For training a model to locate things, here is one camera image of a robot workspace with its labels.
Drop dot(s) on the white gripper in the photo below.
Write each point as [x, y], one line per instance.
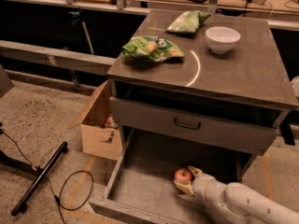
[204, 184]

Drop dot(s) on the red apple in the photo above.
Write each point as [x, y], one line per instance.
[183, 175]

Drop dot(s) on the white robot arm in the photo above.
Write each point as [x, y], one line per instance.
[232, 203]

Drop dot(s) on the grey open lower drawer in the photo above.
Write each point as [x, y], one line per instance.
[141, 188]

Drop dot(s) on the grey drawer cabinet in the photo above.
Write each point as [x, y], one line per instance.
[247, 84]

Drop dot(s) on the cardboard box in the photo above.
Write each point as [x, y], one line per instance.
[97, 137]

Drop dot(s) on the green chip bag front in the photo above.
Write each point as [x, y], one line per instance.
[151, 49]

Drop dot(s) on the green chip bag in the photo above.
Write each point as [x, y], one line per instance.
[151, 49]
[188, 22]

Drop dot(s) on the white ceramic bowl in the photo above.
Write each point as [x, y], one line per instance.
[222, 39]

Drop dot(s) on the green chip bag rear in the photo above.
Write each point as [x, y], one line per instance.
[188, 22]

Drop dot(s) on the black stand leg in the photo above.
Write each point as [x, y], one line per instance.
[21, 205]

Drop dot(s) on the grey upper drawer with handle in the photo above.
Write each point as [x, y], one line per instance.
[243, 137]

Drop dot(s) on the grey metal rail beam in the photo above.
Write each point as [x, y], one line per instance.
[83, 62]

